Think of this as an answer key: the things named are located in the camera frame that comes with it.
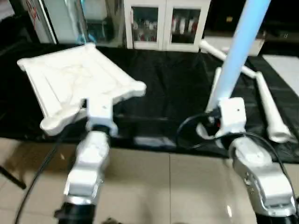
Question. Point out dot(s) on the teal plastic object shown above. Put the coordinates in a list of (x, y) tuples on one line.
[(86, 37)]

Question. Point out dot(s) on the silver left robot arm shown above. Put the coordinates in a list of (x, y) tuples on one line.
[(88, 163)]

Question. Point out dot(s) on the white drawer unit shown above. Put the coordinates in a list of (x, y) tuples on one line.
[(257, 46)]

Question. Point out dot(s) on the white glass door cabinet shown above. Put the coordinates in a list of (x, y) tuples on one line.
[(163, 23)]

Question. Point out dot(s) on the white plastic table top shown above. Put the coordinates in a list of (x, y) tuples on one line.
[(70, 79)]

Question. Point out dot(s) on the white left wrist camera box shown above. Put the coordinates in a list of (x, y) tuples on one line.
[(100, 112)]

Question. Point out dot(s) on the black metal bench leg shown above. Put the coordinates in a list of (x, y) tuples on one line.
[(11, 177)]

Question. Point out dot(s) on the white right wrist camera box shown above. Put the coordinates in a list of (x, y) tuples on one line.
[(231, 114)]

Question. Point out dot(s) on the black work mat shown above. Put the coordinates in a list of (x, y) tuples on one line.
[(177, 84)]

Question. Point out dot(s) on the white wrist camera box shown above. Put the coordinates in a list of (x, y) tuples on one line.
[(231, 114), (100, 112)]

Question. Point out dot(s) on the black equipment case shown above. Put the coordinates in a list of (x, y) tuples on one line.
[(224, 16)]

